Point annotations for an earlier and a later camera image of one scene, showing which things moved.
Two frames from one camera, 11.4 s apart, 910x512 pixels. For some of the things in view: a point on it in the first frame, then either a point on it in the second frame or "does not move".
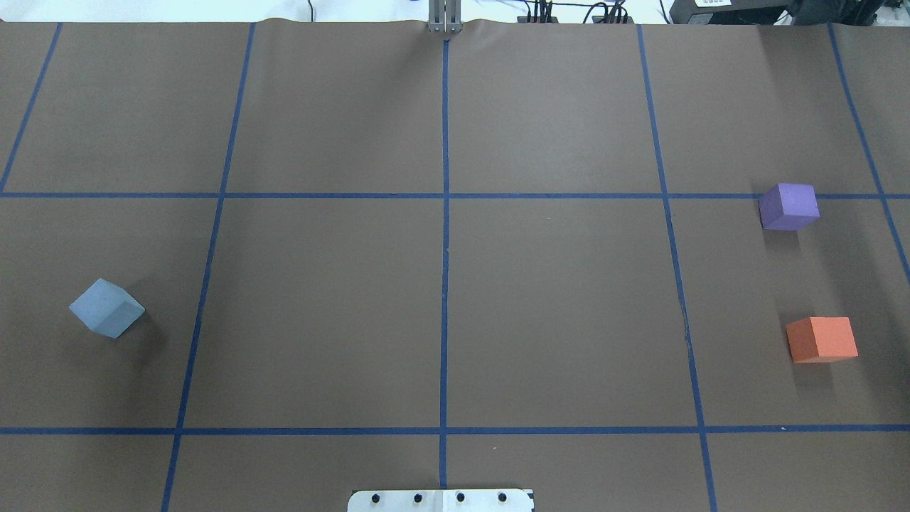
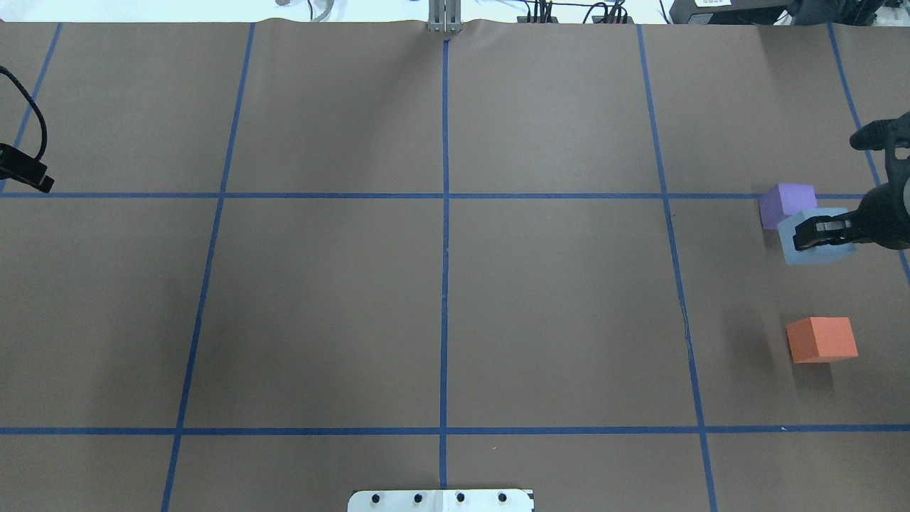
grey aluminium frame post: [444, 16] does not move
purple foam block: [787, 206] does not move
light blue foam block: [107, 308] → [820, 254]
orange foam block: [814, 339] does not move
